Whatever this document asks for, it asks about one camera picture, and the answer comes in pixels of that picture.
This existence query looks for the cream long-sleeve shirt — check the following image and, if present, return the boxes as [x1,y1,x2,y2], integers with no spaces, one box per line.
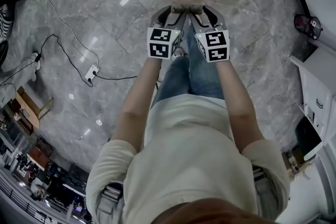
[86,93,291,224]

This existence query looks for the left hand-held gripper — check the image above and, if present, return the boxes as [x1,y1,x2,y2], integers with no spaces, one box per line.
[146,6,189,60]

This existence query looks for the blue jeans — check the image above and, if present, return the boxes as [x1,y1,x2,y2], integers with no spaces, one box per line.
[151,22,225,109]

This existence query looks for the dark metal railing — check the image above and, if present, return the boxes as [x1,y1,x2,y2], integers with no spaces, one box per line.
[0,172,62,224]

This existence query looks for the zebra striped cushion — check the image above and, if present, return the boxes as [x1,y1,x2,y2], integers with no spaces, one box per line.
[0,4,14,40]

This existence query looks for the white shoe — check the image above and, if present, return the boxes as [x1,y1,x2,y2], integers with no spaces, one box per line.
[171,46,188,61]

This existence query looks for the grey backpack strap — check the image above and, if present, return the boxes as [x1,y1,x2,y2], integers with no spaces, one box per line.
[96,182,124,224]

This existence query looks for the person's right forearm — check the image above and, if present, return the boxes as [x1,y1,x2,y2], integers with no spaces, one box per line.
[215,60,265,153]

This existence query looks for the white power strip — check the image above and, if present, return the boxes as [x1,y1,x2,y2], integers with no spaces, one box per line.
[85,65,101,82]

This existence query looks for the black power cable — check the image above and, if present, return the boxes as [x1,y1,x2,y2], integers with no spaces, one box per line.
[0,34,139,89]

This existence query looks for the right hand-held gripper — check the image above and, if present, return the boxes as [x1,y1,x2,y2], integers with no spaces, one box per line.
[187,5,232,63]

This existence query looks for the wooden stool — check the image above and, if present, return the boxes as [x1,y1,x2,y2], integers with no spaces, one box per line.
[15,86,55,128]

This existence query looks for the black mesh wastebasket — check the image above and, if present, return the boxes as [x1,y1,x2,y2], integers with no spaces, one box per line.
[293,14,323,40]

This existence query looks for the person's left forearm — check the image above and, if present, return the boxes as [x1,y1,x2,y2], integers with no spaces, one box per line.
[112,56,162,152]

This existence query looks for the white cabinet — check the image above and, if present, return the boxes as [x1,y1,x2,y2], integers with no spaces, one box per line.
[289,46,336,163]

